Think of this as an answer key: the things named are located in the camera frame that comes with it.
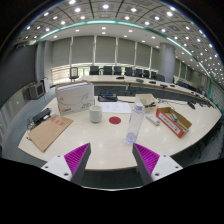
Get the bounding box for round ceiling lights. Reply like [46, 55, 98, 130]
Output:
[23, 0, 221, 78]

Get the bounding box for red-sided open cardboard box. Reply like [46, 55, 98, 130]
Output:
[155, 106, 193, 139]

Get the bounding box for white remote control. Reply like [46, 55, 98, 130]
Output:
[145, 113, 161, 127]

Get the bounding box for flat round red coaster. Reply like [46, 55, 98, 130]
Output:
[108, 115, 122, 125]

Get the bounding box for grey box monitor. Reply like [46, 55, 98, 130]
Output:
[27, 81, 46, 100]

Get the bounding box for brown cardboard envelope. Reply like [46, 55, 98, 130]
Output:
[28, 114, 74, 153]

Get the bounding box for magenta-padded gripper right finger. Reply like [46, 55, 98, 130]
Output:
[131, 142, 184, 186]

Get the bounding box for black desk microphones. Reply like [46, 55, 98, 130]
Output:
[115, 75, 206, 110]

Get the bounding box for white ceramic mug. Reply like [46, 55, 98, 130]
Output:
[89, 104, 103, 124]

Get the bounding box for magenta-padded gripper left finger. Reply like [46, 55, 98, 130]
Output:
[41, 142, 92, 185]

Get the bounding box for clear plastic water bottle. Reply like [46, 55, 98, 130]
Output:
[125, 102, 146, 145]

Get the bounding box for long curved conference desk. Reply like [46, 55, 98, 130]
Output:
[78, 74, 214, 108]

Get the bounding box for white cardboard paper carton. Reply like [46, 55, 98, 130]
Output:
[55, 80, 96, 117]

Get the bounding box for white paper sheet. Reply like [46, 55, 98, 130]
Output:
[99, 101, 133, 115]

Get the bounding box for black desk device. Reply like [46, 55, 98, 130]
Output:
[97, 91, 119, 103]

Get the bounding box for row of black office chairs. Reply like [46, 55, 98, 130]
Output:
[88, 65, 208, 96]

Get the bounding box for lone black office chair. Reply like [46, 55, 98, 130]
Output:
[68, 66, 80, 83]

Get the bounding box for open cream-white box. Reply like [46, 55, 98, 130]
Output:
[134, 93, 160, 114]

